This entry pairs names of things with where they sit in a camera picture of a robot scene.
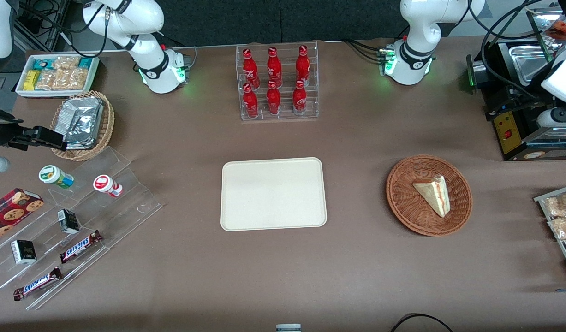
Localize triangle sandwich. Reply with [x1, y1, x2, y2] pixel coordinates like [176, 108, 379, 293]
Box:
[412, 174, 451, 219]

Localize white rectangular snack tray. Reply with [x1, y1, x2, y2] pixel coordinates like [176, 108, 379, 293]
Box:
[15, 54, 101, 99]

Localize oval light wicker basket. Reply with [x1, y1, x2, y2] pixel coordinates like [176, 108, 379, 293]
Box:
[50, 90, 116, 162]

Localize cream plastic serving tray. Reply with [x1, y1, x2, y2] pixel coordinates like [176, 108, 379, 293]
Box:
[220, 157, 328, 231]

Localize round brown wicker basket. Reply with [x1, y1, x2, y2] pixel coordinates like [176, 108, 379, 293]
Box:
[386, 154, 473, 237]

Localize grey snack tray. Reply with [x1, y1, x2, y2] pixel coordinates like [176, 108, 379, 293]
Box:
[534, 184, 566, 283]

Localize silver foil packet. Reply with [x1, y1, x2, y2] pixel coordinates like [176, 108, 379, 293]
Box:
[63, 96, 105, 132]
[63, 118, 100, 151]

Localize green lid white cup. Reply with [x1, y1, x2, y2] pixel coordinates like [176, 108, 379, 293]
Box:
[38, 165, 75, 190]

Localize clear nut snack bag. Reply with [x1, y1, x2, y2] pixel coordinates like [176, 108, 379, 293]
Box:
[53, 68, 90, 91]
[35, 69, 57, 91]
[52, 56, 82, 71]

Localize yellow snack pack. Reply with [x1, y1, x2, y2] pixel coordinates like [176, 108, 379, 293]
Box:
[23, 70, 42, 92]

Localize red lid white cup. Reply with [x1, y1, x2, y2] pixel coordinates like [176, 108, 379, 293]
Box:
[93, 174, 124, 198]

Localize red cookie box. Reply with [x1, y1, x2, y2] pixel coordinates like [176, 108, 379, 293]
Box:
[0, 188, 45, 247]

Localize small black carton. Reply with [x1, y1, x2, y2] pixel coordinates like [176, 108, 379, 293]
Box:
[11, 239, 37, 265]
[57, 208, 81, 235]

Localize clear acrylic stepped stand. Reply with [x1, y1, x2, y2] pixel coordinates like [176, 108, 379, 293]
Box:
[0, 146, 164, 311]

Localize snickers chocolate bar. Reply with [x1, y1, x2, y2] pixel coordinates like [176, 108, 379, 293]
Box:
[13, 267, 63, 302]
[59, 230, 103, 264]

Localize red cola bottle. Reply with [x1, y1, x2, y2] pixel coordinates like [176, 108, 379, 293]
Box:
[243, 83, 260, 119]
[266, 81, 282, 116]
[295, 44, 311, 86]
[292, 79, 308, 116]
[266, 47, 283, 88]
[242, 48, 260, 89]

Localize clear acrylic bottle rack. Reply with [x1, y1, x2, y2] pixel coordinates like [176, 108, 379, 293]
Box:
[235, 41, 320, 121]

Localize black sealing machine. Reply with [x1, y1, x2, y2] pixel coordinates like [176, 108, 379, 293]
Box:
[466, 0, 566, 162]

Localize clear cracker snack bag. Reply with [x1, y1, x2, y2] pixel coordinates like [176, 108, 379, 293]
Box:
[543, 191, 566, 218]
[548, 215, 566, 241]

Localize black base cable bundle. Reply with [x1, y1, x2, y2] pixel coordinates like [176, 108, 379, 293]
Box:
[343, 39, 390, 64]

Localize black curved cable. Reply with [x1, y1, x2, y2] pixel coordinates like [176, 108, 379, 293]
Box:
[390, 313, 455, 332]

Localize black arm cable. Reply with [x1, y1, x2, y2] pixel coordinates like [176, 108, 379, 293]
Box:
[480, 0, 562, 100]

